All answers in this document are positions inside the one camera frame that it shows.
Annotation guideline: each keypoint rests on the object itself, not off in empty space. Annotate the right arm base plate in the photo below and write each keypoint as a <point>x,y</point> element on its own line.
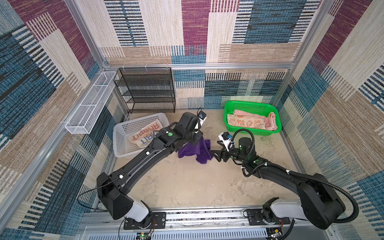
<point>255,216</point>

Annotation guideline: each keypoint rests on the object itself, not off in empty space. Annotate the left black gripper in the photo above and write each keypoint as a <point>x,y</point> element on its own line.
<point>197,136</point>

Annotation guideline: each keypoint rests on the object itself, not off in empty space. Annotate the white wire mesh tray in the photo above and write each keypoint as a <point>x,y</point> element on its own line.
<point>87,113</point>

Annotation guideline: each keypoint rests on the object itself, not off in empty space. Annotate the black wire mesh shelf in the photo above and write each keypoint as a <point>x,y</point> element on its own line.
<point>147,90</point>

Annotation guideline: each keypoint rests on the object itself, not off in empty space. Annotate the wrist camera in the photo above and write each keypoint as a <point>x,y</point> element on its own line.
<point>202,117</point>
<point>227,139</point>

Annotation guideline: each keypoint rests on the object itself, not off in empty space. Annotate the pink towel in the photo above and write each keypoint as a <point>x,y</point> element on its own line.
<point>270,120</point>

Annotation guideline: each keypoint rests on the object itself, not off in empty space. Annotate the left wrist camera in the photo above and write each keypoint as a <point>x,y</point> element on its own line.
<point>202,117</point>

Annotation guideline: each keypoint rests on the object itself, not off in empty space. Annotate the green plastic basket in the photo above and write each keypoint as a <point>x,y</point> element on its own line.
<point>253,108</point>

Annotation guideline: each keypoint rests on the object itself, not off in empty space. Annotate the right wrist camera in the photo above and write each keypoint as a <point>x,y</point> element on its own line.
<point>227,139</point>

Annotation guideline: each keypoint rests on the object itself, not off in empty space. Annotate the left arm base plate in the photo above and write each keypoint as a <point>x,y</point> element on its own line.
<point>155,220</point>

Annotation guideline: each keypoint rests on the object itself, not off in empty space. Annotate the orange patterned towel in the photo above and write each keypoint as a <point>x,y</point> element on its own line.
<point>243,121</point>

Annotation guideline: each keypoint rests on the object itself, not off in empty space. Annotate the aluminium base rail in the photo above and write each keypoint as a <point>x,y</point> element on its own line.
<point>219,223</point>

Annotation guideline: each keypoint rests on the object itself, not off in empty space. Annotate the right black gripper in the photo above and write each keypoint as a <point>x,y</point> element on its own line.
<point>224,153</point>

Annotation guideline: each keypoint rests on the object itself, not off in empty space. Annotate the white printed rabbit towel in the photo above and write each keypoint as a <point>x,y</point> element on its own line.
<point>144,136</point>

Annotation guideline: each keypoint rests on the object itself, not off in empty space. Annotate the white plastic laundry basket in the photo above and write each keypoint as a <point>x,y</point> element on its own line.
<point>121,145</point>

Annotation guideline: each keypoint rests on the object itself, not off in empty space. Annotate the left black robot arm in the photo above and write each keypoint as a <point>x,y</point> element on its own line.
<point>113,189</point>

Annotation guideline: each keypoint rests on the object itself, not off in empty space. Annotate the purple towel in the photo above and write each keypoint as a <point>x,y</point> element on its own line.
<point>201,150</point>

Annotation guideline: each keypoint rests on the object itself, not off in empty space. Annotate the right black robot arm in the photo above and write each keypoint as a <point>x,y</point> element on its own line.
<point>317,201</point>

